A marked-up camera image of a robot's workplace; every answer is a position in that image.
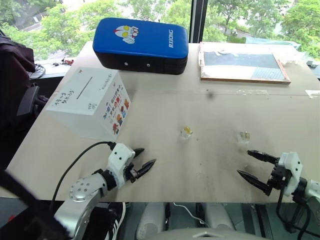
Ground dark window frame post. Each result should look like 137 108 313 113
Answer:
190 0 209 43

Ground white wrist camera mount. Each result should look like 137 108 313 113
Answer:
106 143 136 189
277 151 303 197

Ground black office chair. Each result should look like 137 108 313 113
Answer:
0 28 48 171

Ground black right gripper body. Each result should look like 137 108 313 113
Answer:
266 162 292 195

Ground small red black parts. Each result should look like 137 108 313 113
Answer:
51 57 76 67

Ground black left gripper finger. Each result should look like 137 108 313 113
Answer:
136 158 157 179
132 147 146 158

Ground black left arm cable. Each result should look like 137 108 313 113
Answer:
49 141 117 213

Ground black shoe white stripes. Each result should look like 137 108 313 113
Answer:
101 201 127 240

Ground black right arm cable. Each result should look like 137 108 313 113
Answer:
276 186 320 237

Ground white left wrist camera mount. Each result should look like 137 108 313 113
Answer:
106 143 136 189

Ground thin black cables bundle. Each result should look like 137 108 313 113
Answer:
29 63 47 80

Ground thin white cable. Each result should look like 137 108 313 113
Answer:
172 202 211 227

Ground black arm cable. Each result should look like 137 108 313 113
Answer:
49 141 117 213
276 186 320 237

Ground wood framed dark board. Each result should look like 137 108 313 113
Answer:
198 41 292 85

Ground clear plastic wrap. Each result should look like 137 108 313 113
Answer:
281 55 299 66

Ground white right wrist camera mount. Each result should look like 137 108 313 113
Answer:
277 151 303 197

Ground black strap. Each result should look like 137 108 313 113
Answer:
0 168 75 240

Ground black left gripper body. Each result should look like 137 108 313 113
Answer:
123 162 141 183

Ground grey rounded robot torso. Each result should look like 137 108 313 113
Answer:
149 227 267 240

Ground white rounded robot leg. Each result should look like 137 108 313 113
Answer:
135 202 166 240
203 202 237 232

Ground blue black kick pad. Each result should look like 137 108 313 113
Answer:
92 17 189 76

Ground clear plastic container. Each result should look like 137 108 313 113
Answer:
234 129 251 146

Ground white slotted cardboard box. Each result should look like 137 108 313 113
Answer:
45 66 133 141

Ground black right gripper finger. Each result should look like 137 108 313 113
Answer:
236 169 273 197
247 149 280 165

